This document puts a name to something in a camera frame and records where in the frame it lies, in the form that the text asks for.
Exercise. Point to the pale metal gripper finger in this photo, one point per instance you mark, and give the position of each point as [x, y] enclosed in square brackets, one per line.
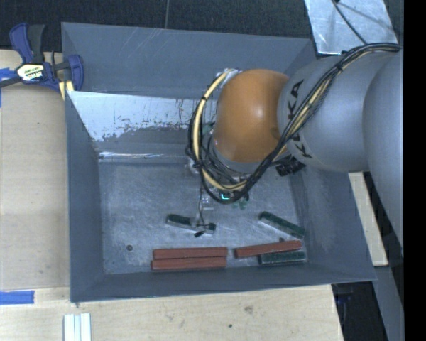
[199, 211]
[207, 204]

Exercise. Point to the dark green flat block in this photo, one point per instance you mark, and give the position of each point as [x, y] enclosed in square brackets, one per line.
[282, 224]
[179, 220]
[283, 257]

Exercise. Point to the red-brown flat block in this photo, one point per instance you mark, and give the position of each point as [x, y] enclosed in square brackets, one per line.
[190, 252]
[188, 263]
[266, 248]

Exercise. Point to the grey metal bin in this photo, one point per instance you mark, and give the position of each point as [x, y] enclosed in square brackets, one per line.
[145, 197]

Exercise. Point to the pale wood flat board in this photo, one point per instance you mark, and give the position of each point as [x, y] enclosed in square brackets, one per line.
[32, 190]

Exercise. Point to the black cylinder on white bracket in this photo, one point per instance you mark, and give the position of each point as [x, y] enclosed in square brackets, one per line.
[289, 169]

